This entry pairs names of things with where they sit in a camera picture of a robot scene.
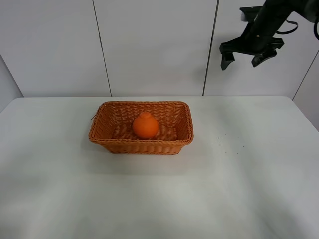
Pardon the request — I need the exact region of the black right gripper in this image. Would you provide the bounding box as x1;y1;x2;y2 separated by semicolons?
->
219;0;297;71

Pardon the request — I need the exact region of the orange sumo mandarin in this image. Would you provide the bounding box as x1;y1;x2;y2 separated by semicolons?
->
132;112;159;139

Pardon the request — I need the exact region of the orange wicker basket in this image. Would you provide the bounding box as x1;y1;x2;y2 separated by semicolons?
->
88;101;194;155

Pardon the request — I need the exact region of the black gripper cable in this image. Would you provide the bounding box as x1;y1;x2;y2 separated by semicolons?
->
275;19;299;35

